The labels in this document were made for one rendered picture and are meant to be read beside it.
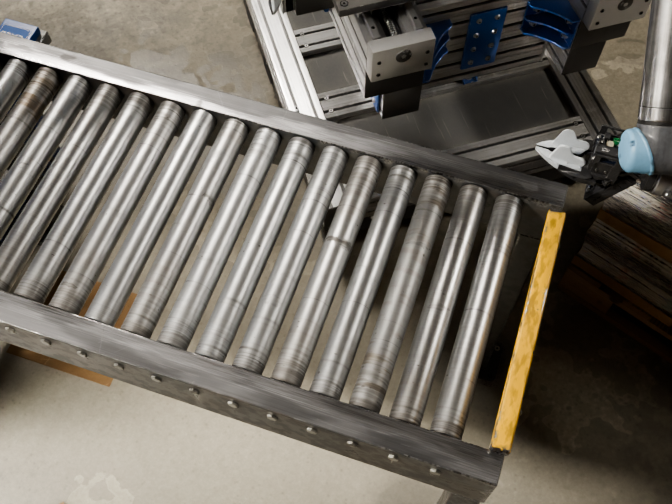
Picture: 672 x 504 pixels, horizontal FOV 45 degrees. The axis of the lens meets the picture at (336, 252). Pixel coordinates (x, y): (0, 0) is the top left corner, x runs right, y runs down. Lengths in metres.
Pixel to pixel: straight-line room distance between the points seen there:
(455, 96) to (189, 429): 1.15
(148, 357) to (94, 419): 0.87
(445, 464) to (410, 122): 1.23
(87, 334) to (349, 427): 0.44
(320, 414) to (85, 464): 1.00
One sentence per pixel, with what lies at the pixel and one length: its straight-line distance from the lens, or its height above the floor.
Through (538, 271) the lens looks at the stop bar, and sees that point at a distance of 1.35.
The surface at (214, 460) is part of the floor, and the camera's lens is 2.07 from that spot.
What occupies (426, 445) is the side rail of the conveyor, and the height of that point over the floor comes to 0.80.
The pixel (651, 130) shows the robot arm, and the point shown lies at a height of 0.93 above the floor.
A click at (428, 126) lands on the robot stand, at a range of 2.25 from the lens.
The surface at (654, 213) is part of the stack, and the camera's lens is 1.87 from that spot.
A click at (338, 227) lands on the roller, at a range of 1.37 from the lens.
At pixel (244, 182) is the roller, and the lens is 1.43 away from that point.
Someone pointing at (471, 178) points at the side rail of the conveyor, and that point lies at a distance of 1.45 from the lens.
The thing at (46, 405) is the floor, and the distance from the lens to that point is 2.21.
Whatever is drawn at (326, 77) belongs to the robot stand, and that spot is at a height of 0.21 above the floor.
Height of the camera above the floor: 1.98
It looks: 61 degrees down
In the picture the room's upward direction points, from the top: straight up
